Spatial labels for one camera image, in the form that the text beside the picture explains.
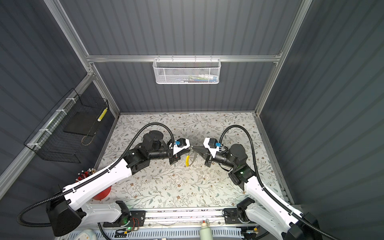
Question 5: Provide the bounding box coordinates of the large keyring with yellow grip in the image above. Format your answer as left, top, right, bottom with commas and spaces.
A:
185, 147, 199, 167

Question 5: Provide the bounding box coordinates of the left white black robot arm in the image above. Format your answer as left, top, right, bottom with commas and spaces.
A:
46, 131, 191, 237

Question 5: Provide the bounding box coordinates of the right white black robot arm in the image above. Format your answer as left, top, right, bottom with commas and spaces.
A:
193, 144, 323, 240

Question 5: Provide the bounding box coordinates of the white bottle with red cap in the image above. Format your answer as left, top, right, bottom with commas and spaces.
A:
200, 220, 214, 240

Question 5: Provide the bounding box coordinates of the red cup with pens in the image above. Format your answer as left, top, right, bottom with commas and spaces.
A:
73, 169, 115, 201

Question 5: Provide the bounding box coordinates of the yellow green marker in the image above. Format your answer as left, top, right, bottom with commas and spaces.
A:
97, 107, 108, 122

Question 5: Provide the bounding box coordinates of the white rounded device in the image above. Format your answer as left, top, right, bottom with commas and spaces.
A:
74, 229, 98, 240

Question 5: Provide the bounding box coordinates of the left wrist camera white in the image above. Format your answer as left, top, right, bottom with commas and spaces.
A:
173, 138, 191, 156

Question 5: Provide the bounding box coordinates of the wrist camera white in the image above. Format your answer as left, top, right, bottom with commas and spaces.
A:
173, 138, 191, 156
203, 138, 222, 158

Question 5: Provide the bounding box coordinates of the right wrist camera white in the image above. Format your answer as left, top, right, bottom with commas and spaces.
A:
203, 138, 222, 158

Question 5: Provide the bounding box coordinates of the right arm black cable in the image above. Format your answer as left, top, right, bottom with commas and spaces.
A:
218, 124, 343, 240

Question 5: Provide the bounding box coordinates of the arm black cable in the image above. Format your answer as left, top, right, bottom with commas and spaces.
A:
218, 124, 343, 240
16, 122, 175, 228

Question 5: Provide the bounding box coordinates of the aluminium rail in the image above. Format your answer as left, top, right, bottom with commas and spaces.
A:
64, 206, 301, 229

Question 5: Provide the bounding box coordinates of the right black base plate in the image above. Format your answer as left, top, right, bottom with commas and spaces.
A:
222, 208, 254, 225

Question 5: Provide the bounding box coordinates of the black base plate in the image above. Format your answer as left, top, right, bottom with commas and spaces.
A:
103, 211, 147, 228
222, 208, 254, 225

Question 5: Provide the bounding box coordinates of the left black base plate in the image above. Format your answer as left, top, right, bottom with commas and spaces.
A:
103, 211, 147, 228

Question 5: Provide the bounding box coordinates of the white slotted cable duct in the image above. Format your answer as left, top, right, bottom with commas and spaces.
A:
65, 227, 244, 240

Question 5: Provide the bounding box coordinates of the white wire basket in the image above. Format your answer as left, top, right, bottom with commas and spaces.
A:
153, 57, 222, 85

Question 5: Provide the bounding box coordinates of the black wire basket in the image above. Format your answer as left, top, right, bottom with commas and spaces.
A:
24, 91, 109, 164

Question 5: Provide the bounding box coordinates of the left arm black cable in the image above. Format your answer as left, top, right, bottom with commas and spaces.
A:
16, 122, 175, 228

